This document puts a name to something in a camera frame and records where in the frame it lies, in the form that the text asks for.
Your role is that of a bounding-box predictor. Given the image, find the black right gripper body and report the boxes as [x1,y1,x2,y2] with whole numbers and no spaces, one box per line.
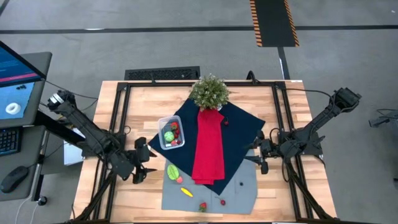
[255,129,282,175]

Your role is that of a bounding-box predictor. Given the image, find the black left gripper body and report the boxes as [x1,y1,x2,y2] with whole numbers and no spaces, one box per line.
[123,136,150,185]

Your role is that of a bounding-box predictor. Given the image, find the green toy vegetable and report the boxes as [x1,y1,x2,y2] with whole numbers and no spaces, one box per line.
[166,164,184,184]

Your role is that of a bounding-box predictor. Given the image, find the clear plastic tupperware container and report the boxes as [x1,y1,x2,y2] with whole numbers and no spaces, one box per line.
[157,114,186,151]

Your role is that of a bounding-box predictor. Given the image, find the navy blue cloth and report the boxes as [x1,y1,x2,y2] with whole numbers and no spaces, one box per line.
[148,98,266,196]

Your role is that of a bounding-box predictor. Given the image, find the grey cloth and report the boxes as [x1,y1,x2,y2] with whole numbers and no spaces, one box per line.
[160,148,259,215]

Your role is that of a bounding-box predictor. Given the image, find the red cloth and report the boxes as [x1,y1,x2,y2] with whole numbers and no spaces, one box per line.
[191,108,226,185]

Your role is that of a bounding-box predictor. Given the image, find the white paper sheet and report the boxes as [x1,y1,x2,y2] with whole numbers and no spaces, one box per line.
[63,129,90,167]

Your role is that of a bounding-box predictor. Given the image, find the green potted plant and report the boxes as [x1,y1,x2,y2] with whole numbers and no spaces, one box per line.
[188,73,231,111]

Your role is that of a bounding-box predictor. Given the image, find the black keyboard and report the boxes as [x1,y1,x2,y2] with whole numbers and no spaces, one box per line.
[124,65,201,82]
[0,126,23,157]

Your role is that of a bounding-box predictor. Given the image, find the grey desk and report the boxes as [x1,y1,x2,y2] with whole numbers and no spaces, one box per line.
[0,51,53,202]

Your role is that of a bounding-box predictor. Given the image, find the black floor stand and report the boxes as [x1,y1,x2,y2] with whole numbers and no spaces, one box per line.
[368,108,398,129]

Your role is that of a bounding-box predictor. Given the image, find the black floor mat orange stripes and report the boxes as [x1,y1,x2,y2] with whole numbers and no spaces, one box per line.
[249,0,300,48]

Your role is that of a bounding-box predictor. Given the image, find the black computer mouse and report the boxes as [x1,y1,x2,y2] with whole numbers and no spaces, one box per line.
[0,165,30,195]

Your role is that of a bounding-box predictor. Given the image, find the computer monitor with blue screen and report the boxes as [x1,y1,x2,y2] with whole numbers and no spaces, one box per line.
[0,40,48,129]

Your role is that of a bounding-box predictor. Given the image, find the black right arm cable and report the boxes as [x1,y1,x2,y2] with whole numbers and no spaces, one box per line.
[269,127,293,184]

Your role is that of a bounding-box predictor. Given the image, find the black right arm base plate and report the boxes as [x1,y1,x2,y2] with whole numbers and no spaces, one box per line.
[277,130,325,157]

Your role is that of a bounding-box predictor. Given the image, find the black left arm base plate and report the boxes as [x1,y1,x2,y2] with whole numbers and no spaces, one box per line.
[81,133,127,159]

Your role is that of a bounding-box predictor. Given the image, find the black power cable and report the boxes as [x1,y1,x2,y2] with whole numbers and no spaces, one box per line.
[284,88,336,105]

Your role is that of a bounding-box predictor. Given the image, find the black metal table frame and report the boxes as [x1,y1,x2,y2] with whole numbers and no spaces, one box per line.
[70,70,340,224]

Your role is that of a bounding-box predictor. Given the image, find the black monitor cable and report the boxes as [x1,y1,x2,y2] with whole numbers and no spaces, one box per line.
[42,78,99,101]

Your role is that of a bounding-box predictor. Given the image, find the white cable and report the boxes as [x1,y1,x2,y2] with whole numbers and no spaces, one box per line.
[14,194,40,224]

